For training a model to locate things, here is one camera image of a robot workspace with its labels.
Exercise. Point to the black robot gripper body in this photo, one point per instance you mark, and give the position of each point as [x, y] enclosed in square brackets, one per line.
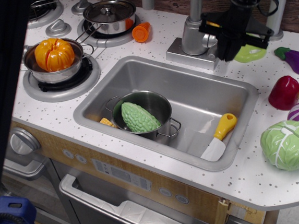
[237, 23]

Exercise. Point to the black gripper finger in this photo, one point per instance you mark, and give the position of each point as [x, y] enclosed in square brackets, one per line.
[232, 47]
[224, 52]

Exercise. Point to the silver faucet lever handle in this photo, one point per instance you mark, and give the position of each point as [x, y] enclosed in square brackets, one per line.
[209, 42]

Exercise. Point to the light green cutting board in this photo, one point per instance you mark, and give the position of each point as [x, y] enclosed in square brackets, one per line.
[249, 53]

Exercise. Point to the yellow toy lemon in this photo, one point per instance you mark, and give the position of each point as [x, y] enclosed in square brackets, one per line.
[213, 24]

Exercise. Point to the silver toy faucet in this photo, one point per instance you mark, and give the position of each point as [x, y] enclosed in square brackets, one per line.
[188, 49]

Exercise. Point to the grey right support pole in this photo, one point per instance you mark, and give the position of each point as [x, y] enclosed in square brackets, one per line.
[274, 22]

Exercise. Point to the red toy bell pepper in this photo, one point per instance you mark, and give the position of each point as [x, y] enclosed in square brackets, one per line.
[285, 93]

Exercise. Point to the purple toy eggplant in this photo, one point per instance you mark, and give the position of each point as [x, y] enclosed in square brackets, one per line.
[290, 56]

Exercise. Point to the grey sink basin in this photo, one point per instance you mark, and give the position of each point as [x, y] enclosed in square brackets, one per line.
[197, 100]

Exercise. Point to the orange toy carrot piece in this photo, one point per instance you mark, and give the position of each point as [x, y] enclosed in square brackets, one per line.
[141, 32]

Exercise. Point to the steel pot in sink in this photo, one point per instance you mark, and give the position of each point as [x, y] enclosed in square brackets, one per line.
[155, 104]

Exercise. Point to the green toy cabbage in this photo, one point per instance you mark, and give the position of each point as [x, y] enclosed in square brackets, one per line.
[280, 145]

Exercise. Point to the green bitter gourd toy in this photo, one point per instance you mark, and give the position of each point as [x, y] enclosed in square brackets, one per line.
[137, 119]

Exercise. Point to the lidded steel saucepan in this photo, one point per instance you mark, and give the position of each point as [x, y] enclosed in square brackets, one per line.
[109, 17]

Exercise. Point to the front left stove burner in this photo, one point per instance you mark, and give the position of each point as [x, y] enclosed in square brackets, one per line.
[90, 70]

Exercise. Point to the stove burner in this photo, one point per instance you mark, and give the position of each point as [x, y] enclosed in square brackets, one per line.
[44, 12]
[90, 70]
[106, 41]

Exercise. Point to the back right stove burner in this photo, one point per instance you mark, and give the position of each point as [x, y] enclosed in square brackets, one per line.
[106, 41]

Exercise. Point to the yellow corn toy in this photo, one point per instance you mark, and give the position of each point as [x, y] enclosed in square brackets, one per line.
[107, 122]

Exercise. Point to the grey stove knob back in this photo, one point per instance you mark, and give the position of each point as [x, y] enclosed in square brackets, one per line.
[80, 7]

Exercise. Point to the grey stove knob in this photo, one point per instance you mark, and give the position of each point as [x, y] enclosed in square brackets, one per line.
[58, 29]
[80, 7]

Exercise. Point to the grey stove knob front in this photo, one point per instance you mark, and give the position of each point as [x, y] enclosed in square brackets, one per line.
[58, 29]

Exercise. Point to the orange toy pumpkin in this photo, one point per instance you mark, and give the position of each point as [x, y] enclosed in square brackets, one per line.
[54, 54]

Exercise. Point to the steel pot on burner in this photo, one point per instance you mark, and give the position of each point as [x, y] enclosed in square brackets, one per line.
[59, 76]

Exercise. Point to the back left stove burner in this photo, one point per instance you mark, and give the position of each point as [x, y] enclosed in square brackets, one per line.
[44, 12]

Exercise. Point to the grey oven dial knob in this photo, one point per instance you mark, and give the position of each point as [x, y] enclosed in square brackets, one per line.
[22, 142]

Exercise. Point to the yellow handled toy knife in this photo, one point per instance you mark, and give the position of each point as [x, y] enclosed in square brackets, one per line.
[217, 147]

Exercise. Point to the silver dishwasher door handle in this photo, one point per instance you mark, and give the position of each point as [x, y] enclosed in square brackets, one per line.
[106, 204]

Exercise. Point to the silver oven door handle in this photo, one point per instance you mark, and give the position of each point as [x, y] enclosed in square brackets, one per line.
[33, 170]

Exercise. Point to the blue clamp with cable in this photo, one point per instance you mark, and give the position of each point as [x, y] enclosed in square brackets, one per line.
[16, 210]

